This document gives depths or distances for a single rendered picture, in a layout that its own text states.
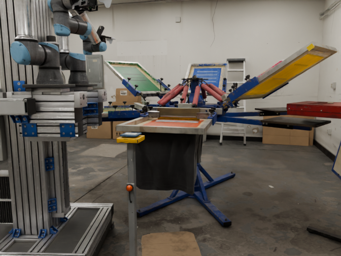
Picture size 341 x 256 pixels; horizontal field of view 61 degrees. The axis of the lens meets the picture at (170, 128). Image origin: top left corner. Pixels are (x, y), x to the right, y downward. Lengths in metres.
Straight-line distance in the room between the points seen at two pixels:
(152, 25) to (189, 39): 0.90
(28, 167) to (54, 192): 0.25
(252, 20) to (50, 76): 5.31
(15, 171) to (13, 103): 0.60
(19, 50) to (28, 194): 0.99
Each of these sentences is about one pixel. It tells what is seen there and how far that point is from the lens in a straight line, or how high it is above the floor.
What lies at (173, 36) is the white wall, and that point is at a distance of 6.74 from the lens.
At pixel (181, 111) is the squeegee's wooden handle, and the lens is 2.41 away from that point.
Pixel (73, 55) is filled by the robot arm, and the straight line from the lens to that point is 2.31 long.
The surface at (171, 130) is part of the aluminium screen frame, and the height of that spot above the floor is 0.97.
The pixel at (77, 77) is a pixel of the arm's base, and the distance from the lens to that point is 2.29.
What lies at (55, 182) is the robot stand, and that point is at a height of 0.59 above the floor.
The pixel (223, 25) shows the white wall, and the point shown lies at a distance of 6.62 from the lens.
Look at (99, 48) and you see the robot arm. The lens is 2.53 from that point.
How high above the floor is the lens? 1.27
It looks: 9 degrees down
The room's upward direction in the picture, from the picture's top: straight up
